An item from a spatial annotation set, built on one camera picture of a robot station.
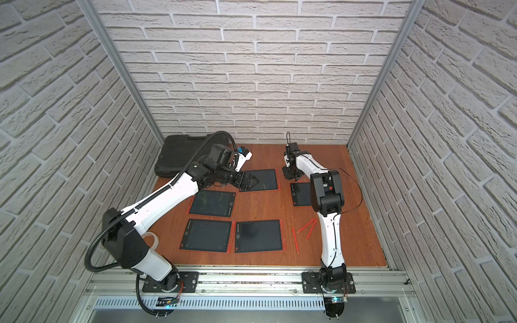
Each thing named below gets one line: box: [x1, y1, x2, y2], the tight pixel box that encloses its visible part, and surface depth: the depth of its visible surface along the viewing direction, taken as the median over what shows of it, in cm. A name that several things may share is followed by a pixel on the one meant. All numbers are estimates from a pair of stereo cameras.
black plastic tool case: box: [154, 133, 231, 179], surface depth 109 cm
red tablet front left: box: [179, 218, 234, 254], surface depth 88 cm
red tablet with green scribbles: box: [290, 182, 313, 208], surface depth 99 cm
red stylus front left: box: [291, 226, 300, 255], surface depth 87 cm
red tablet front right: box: [234, 219, 287, 254], surface depth 85 cm
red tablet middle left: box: [185, 189, 237, 219], surface depth 95 cm
